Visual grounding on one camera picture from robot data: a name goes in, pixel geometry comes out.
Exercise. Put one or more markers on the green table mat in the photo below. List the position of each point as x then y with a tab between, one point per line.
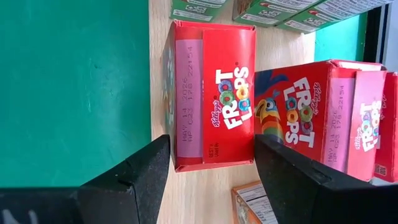
74	93

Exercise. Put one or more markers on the wooden shelf with black frame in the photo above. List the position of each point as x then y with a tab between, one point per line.
202	193

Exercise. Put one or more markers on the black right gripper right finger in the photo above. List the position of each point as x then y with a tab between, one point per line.
311	199

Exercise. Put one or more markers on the black rig frame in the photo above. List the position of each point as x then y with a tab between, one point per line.
372	37

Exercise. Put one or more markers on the orange cereal box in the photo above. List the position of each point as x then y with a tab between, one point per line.
248	205

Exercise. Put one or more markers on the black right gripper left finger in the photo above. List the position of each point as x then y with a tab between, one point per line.
109	199

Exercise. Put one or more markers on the red Froot Loops cereal box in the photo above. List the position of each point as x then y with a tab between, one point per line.
230	93
298	109
390	124

